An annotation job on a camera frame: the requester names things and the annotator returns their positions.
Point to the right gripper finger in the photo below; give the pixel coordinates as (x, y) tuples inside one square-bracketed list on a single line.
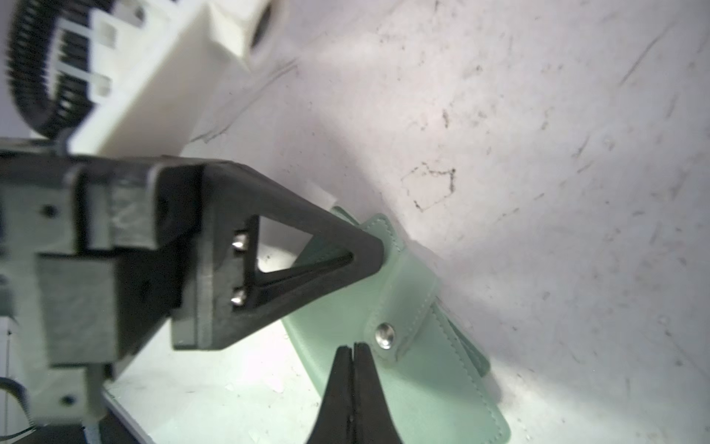
[(354, 408)]

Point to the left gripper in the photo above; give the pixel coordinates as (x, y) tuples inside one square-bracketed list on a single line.
[(91, 264)]

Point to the green card holder wallet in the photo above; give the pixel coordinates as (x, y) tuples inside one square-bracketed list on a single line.
[(432, 374)]

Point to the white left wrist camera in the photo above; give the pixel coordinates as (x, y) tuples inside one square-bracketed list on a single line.
[(149, 83)]

